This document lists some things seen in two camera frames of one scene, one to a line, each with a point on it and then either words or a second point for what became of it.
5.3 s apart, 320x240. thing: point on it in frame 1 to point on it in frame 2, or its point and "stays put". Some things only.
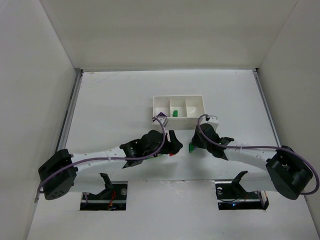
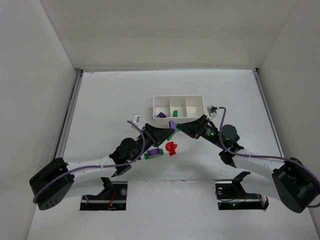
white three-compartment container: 183,112 stays put
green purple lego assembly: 192,147 to 172,124
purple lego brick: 161,115 stays put
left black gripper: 171,142 to 150,134
